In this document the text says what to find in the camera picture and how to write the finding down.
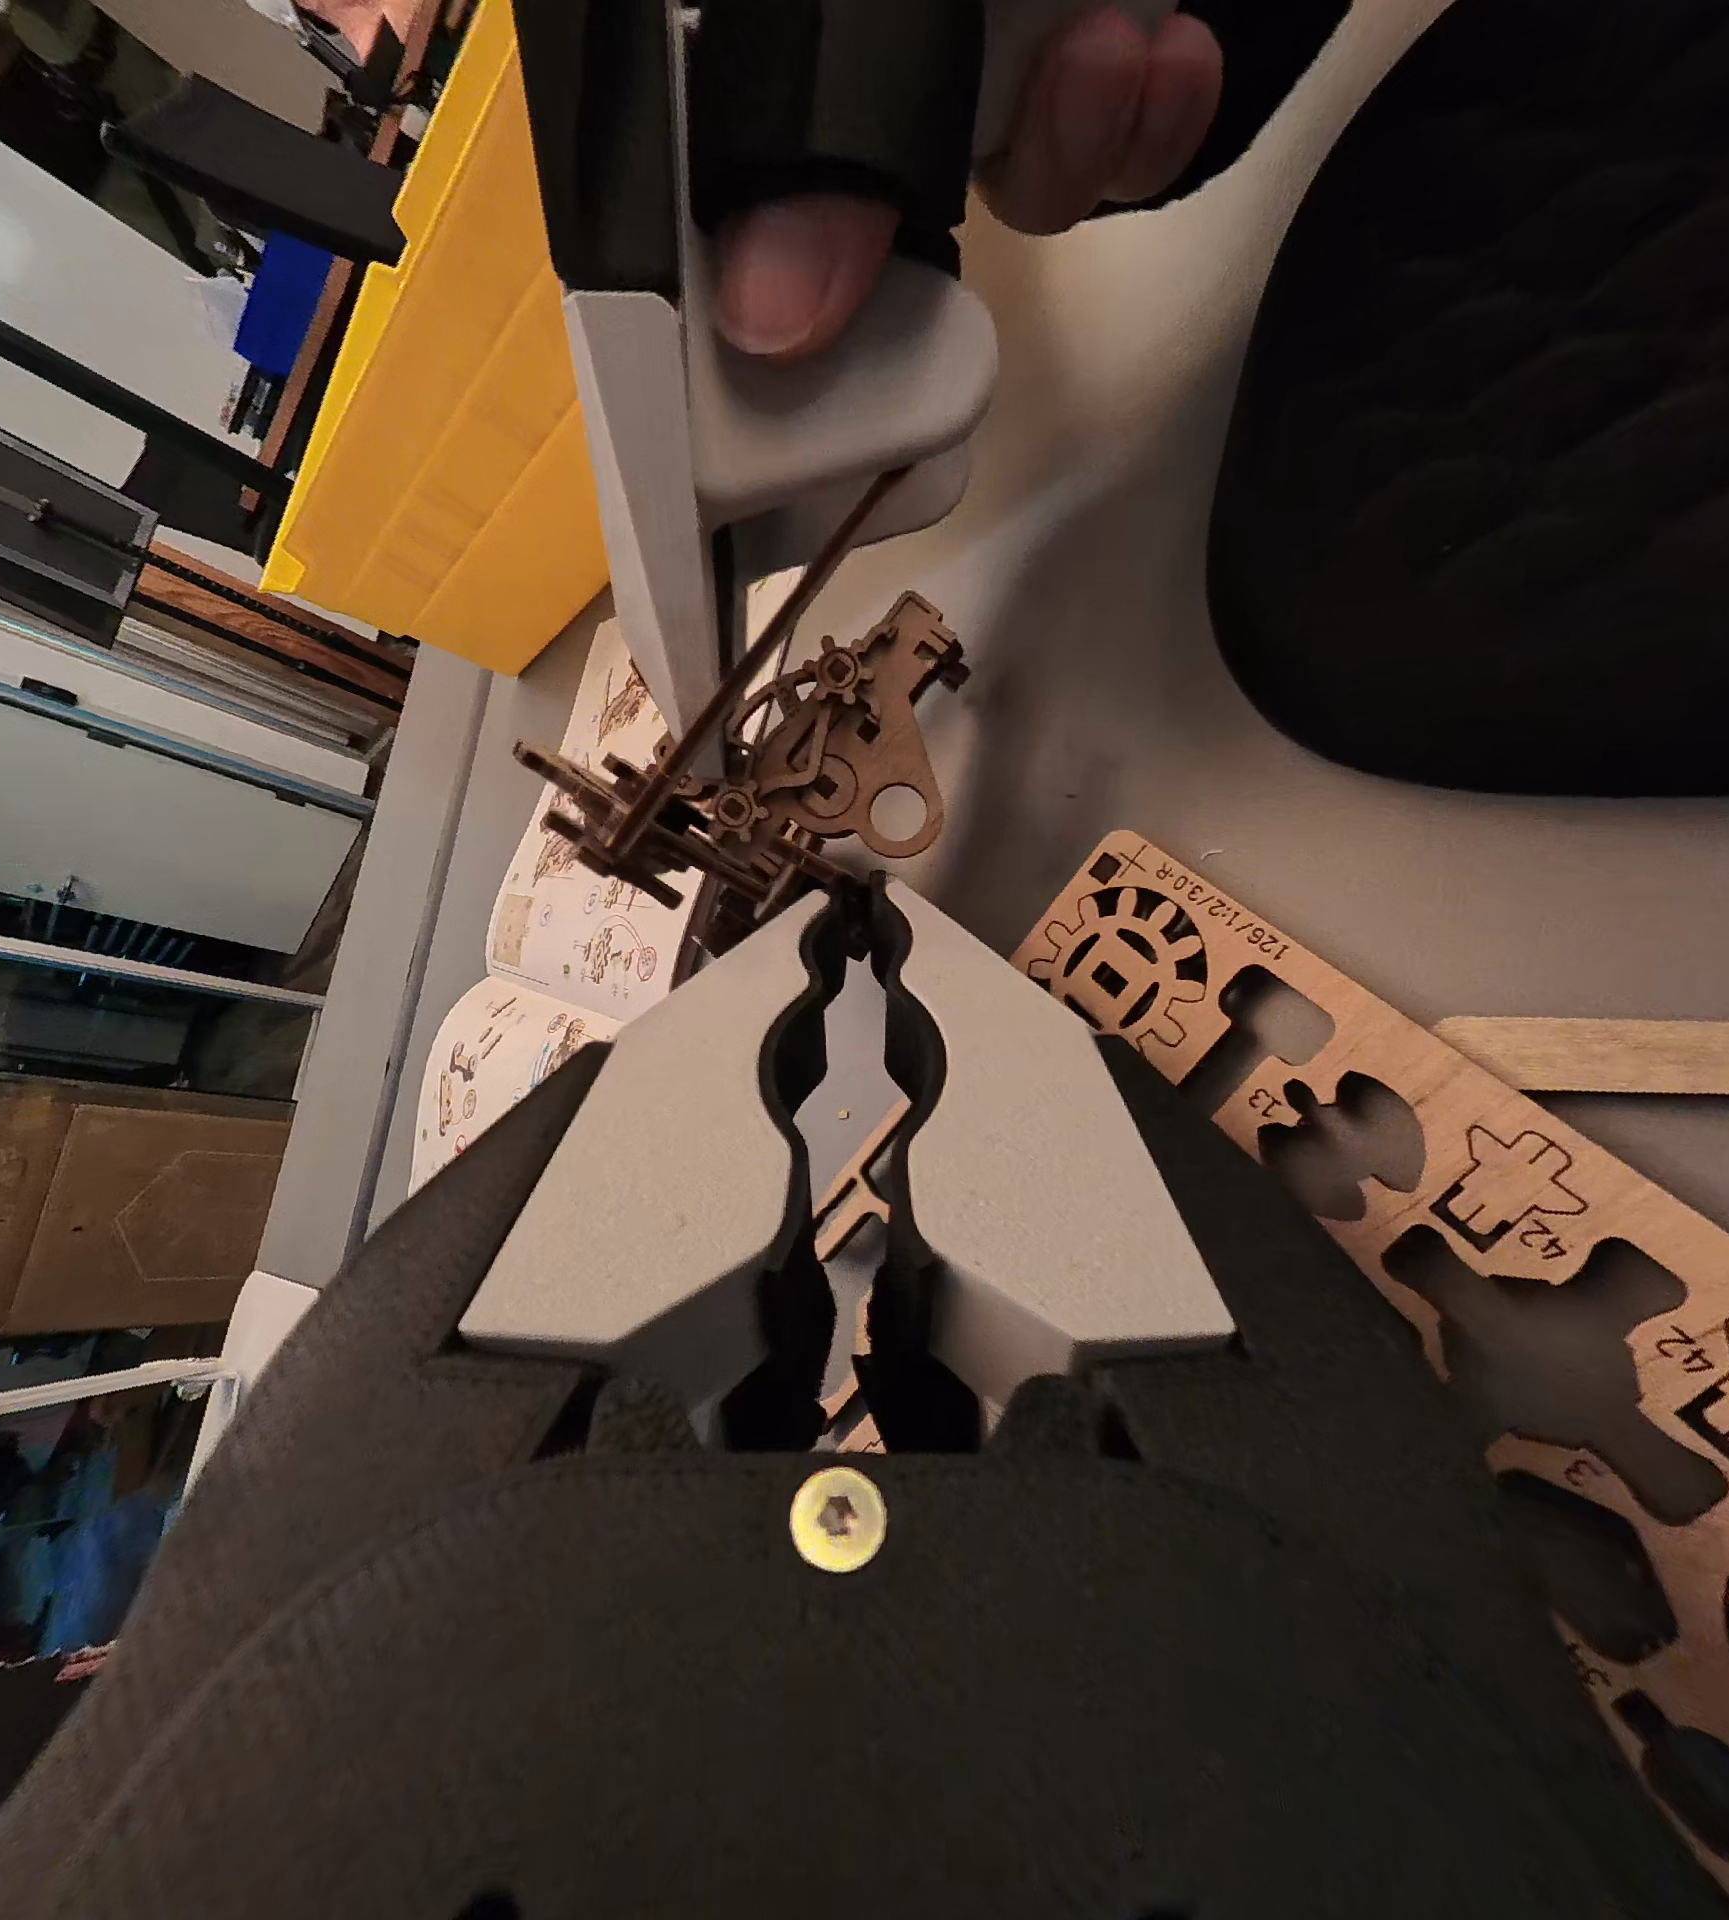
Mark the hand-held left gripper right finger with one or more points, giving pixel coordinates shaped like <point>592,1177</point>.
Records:
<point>1059,1201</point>

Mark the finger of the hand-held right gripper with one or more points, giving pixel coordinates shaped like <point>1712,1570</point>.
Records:
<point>647,494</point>

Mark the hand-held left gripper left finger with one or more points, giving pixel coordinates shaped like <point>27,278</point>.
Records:
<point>625,1201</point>

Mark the wooden gear mechanism model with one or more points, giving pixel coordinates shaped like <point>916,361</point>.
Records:
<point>836,781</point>

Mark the model instruction booklet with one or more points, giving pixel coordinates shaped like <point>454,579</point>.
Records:
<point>505,1035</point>

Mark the person's right hand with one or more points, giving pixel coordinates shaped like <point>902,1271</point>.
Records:
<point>1105,120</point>

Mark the yellow plastic bin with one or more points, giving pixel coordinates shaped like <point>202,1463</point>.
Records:
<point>458,421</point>

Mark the dark office furniture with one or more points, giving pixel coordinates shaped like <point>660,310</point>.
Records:
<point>248,165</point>

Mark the blue plastic bin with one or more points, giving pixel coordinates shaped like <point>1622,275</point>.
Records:
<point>279,300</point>

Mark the brown cardboard box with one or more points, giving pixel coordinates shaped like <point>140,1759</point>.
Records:
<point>129,1201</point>

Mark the perforated wooden part sheet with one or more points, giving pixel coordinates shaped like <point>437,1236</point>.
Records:
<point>1553,1244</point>

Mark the white tablet stand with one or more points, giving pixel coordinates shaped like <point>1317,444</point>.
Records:
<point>129,1389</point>

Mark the white cabinet panel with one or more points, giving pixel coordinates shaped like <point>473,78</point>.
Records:
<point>129,811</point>

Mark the black textured wrist rest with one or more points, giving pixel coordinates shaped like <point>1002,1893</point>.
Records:
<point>1553,374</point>

